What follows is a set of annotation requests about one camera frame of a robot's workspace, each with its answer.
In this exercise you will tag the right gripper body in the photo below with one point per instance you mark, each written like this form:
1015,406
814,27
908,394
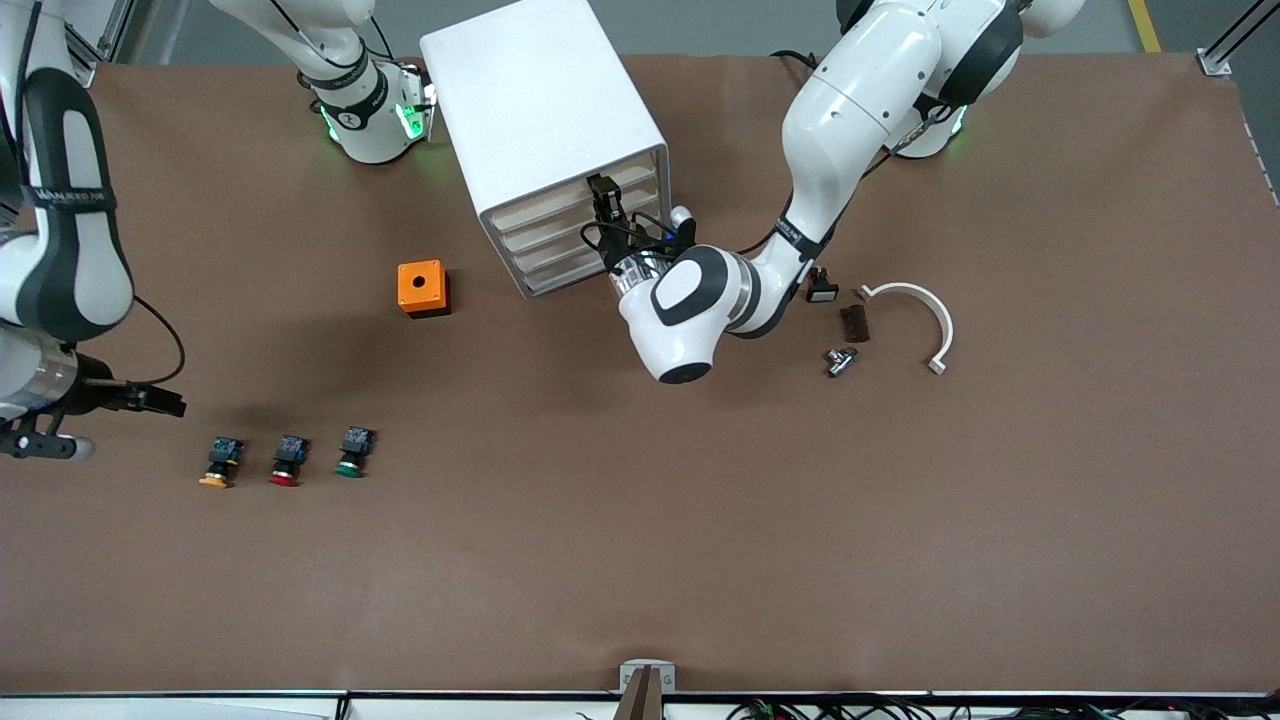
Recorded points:
112,396

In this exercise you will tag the grey table edge bracket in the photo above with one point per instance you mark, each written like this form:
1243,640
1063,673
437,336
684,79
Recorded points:
648,700

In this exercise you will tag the red push button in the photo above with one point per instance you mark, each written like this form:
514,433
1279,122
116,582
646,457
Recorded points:
288,460

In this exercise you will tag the orange box with hole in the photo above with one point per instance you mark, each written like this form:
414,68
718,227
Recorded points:
420,285

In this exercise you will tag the green push button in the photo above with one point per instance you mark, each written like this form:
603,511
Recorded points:
353,450

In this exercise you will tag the white square push button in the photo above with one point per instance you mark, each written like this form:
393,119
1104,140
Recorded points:
823,290

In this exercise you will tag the white semicircular pipe clamp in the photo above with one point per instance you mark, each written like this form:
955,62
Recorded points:
945,325

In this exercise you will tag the chrome metal fitting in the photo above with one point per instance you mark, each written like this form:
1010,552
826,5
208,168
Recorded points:
840,362

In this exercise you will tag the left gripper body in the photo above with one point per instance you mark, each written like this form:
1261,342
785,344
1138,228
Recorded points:
619,244

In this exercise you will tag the brown cylinder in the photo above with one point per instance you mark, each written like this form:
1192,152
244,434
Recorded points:
855,324

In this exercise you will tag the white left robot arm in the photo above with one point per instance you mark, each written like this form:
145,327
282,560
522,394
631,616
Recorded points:
860,100

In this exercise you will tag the white drawer cabinet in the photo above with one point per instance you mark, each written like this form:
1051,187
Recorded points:
540,100

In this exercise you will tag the white table edge rail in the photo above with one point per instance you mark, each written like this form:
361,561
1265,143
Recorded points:
150,705

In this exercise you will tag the aluminium frame post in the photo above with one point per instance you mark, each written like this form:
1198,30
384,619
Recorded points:
85,72
1215,62

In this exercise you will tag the yellow push button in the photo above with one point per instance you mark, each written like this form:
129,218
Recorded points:
220,465

